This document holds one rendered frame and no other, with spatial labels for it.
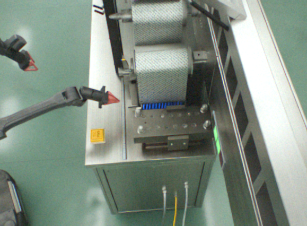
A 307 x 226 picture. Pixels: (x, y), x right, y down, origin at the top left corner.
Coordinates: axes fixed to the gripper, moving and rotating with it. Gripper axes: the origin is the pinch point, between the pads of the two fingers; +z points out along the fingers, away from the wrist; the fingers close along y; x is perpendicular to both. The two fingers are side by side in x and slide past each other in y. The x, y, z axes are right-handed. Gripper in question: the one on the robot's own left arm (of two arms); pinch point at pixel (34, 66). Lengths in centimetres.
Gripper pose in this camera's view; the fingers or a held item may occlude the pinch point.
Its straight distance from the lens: 199.4
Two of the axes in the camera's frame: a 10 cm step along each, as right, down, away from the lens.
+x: -7.6, 6.2, 2.0
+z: 4.6, 2.8, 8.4
